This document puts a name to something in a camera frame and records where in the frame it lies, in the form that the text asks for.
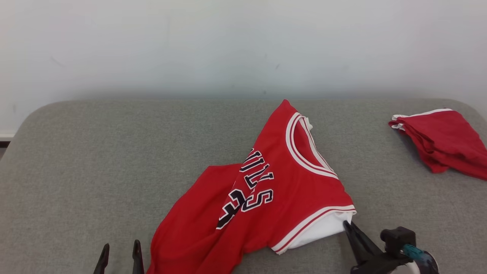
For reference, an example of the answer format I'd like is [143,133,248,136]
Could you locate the red shorts with white trim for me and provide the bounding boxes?
[388,108,487,180]

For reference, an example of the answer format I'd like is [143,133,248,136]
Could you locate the red Bulls 23 jersey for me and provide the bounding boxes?
[146,99,357,274]

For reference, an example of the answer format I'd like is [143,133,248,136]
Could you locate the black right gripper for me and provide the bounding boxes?
[343,221,413,274]

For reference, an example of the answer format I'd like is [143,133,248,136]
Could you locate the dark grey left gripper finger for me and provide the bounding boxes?
[94,244,110,274]
[132,240,144,274]

